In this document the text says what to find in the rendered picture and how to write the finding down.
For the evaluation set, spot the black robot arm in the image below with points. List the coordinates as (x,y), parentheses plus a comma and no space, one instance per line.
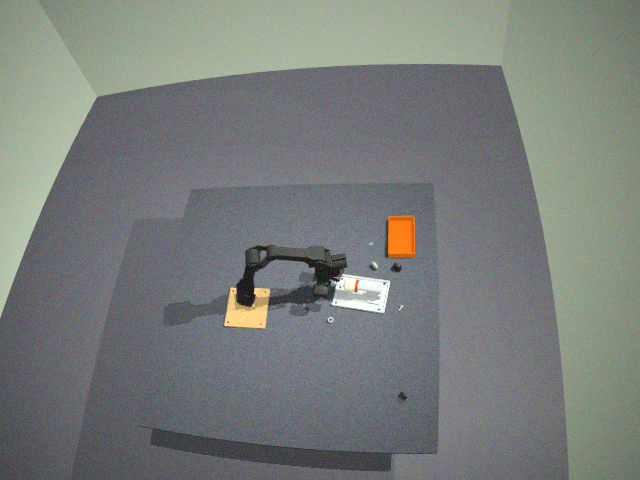
(315,256)

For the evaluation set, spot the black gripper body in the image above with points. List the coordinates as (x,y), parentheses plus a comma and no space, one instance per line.
(319,290)

